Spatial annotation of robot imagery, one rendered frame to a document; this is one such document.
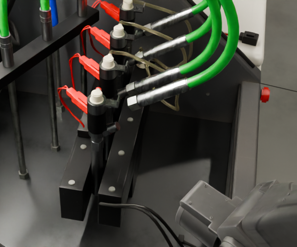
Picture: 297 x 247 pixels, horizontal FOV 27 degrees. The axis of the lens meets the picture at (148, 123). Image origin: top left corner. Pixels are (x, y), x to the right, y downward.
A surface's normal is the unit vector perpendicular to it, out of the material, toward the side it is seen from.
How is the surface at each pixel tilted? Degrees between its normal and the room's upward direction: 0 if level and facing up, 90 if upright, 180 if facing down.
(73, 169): 0
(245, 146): 0
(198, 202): 15
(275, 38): 0
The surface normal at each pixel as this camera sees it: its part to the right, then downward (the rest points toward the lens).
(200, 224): -0.58, 0.11
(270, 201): -0.67, -0.74
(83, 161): 0.05, -0.71
